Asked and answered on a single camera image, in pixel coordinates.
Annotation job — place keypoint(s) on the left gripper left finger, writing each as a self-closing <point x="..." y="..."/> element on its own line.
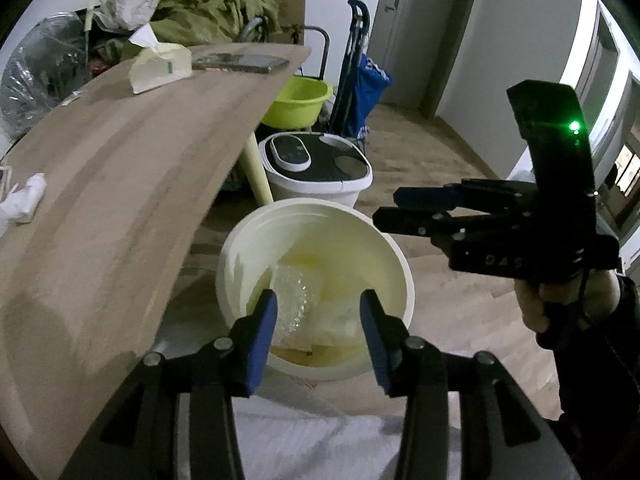
<point x="173" y="418"/>

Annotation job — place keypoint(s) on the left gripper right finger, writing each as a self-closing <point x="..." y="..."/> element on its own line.
<point x="502" y="435"/>

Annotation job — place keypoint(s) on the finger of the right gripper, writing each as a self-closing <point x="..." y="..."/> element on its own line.
<point x="451" y="234"/>
<point x="475" y="194"/>

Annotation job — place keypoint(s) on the yellow plastic bag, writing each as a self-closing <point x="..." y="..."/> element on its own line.
<point x="334" y="326"/>

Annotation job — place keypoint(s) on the clear plastic bag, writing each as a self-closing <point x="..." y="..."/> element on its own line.
<point x="298" y="290"/>

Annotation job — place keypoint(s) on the cream trash bin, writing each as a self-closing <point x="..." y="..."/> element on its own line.
<point x="318" y="257"/>

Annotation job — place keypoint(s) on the person's right hand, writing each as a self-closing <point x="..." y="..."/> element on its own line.
<point x="579" y="315"/>

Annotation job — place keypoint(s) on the blue shopping trolley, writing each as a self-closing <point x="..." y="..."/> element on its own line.
<point x="362" y="82"/>

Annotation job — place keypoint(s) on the white foot bath machine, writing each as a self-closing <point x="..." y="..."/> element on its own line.
<point x="301" y="164"/>

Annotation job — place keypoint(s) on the lime green plastic basin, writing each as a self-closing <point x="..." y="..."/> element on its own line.
<point x="298" y="105"/>

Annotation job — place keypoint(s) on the grey smartphone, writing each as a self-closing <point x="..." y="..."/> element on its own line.
<point x="245" y="63"/>

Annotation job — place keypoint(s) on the olive green clothes pile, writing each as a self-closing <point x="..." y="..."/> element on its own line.
<point x="191" y="23"/>

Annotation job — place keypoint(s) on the small white wrapper scrap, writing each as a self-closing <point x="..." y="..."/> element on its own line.
<point x="74" y="96"/>

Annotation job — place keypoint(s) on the yellow tissue pack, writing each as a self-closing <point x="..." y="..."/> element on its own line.
<point x="158" y="63"/>

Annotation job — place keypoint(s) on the fan wrapped in plastic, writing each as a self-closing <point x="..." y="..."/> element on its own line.
<point x="46" y="67"/>

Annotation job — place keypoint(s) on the black metal chair frame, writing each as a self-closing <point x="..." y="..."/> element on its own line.
<point x="320" y="50"/>

